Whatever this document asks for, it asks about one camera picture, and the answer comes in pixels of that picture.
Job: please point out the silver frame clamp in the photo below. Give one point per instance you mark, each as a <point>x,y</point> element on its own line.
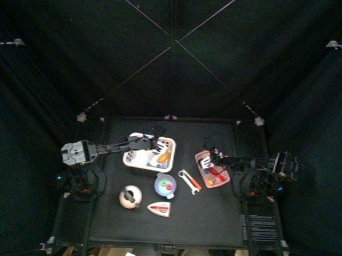
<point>333,44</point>
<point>82,117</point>
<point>16,42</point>
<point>259,121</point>
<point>170,117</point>

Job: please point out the pink plastic tray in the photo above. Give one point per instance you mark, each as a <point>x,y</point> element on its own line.
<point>219,180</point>

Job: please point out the white plastic basket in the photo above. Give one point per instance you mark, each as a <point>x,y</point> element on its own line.
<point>138,159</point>

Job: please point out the orange toy screwdriver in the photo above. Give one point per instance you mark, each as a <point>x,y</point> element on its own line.
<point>192,181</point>

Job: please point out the red toy gear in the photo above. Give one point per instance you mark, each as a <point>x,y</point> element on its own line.
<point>168,187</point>

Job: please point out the red toy tool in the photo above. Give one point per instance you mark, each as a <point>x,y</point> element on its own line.
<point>216,172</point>

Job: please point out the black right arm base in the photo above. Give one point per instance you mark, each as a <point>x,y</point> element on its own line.
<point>258,186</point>

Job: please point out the green toy gear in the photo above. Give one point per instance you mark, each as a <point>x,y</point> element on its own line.
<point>163,183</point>

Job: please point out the white printed label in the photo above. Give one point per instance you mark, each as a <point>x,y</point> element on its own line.
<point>262,227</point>

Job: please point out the blue toy gear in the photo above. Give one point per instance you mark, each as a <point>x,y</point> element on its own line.
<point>206,171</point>

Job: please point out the white toy fork piece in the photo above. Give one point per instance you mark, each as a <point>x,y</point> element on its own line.
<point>206,163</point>

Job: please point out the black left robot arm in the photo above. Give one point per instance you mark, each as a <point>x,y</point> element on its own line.
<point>80,152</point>

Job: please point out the blue toy piece in basket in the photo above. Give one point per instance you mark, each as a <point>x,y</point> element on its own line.
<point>154,163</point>

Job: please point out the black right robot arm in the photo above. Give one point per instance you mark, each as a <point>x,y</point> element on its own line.
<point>267,164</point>

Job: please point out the white toy wrench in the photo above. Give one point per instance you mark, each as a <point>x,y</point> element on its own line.
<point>186,180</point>

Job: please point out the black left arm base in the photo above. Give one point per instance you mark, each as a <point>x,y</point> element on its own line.
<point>80,185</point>

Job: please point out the orange toy nut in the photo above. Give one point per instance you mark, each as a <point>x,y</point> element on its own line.
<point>210,182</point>

